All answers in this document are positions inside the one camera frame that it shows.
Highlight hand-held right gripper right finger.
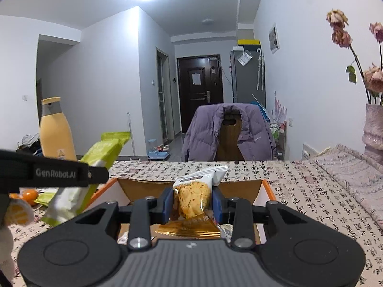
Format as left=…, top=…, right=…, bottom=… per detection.
left=211, top=190, right=303, bottom=251

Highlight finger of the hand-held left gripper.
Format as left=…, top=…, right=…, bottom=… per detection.
left=78, top=161, right=110, bottom=186

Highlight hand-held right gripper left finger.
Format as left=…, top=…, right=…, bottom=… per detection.
left=73, top=187, right=175, bottom=251

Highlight light green snack packet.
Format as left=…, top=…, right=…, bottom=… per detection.
left=41, top=131, right=131, bottom=228

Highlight white cracker packet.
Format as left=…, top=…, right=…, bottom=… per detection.
left=155, top=165, right=229, bottom=240

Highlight orange cardboard box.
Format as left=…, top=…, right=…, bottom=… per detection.
left=88, top=177, right=277, bottom=246

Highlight small green snack packet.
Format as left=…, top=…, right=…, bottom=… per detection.
left=34, top=191, right=59, bottom=207

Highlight pile of clothes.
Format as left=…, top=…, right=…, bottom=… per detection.
left=16, top=133, right=43, bottom=156

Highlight yellow bottle with grey collar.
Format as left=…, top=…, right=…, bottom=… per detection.
left=39, top=96, right=78, bottom=162

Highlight blue pet feeder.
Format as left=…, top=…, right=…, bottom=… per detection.
left=147, top=139, right=171, bottom=159

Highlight wooden chair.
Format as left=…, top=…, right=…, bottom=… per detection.
left=216, top=112, right=245, bottom=161

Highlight purple padded jacket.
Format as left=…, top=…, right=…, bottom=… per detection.
left=181, top=102, right=276, bottom=162

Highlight calligraphy print tablecloth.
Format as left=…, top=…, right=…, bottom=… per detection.
left=0, top=160, right=383, bottom=287

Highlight cluttered shelf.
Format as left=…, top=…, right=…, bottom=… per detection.
left=268, top=122, right=287, bottom=160

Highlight grey interior door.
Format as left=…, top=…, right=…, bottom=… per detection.
left=156, top=48, right=176, bottom=143

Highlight dark entrance door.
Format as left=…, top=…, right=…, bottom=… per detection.
left=176, top=55, right=224, bottom=135

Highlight pink decoration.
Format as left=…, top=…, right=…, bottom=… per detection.
left=273, top=91, right=288, bottom=124

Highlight grey refrigerator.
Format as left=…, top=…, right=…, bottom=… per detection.
left=230, top=46, right=266, bottom=106

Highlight folded patterned blanket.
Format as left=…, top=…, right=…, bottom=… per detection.
left=310, top=144, right=383, bottom=225

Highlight white folded umbrella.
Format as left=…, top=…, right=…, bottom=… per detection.
left=256, top=48, right=265, bottom=92

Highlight clear plastic pouch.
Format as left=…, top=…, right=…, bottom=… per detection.
left=236, top=50, right=253, bottom=66

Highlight pink ceramic vase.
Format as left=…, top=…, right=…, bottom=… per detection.
left=362, top=102, right=383, bottom=160

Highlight dried pink roses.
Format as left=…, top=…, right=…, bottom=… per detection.
left=326, top=9, right=383, bottom=106

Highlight wall picture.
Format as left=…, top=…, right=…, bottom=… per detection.
left=268, top=22, right=281, bottom=55

